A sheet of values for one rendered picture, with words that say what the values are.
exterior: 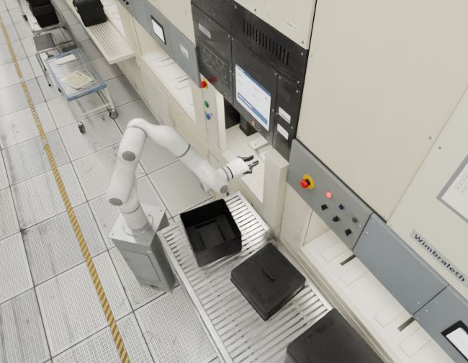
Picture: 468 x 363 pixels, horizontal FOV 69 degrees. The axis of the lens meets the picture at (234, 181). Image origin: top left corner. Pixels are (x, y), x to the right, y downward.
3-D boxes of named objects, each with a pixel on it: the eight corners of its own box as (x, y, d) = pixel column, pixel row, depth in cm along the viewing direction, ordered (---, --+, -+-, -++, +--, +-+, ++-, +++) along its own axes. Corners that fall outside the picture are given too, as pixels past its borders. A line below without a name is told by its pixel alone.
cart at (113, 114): (57, 92, 428) (39, 57, 390) (96, 78, 445) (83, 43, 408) (81, 135, 376) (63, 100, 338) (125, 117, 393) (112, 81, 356)
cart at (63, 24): (33, 36, 521) (17, 3, 484) (68, 26, 537) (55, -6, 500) (46, 64, 469) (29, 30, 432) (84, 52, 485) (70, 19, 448)
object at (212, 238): (225, 213, 214) (223, 197, 201) (243, 249, 198) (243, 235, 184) (183, 229, 208) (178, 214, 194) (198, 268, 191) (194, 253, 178)
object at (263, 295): (229, 279, 187) (228, 269, 177) (268, 248, 198) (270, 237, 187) (265, 322, 172) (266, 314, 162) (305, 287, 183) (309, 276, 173)
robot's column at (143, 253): (138, 285, 265) (106, 237, 206) (151, 253, 282) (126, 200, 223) (171, 293, 260) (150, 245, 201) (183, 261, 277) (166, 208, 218)
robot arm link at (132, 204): (117, 213, 194) (103, 188, 175) (124, 188, 206) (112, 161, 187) (137, 214, 193) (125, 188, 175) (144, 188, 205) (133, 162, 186)
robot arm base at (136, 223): (117, 232, 208) (107, 215, 193) (129, 207, 219) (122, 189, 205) (145, 238, 205) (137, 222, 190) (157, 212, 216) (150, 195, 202)
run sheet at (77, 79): (59, 79, 364) (58, 78, 363) (77, 69, 376) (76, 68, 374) (77, 90, 352) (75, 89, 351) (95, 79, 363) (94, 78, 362)
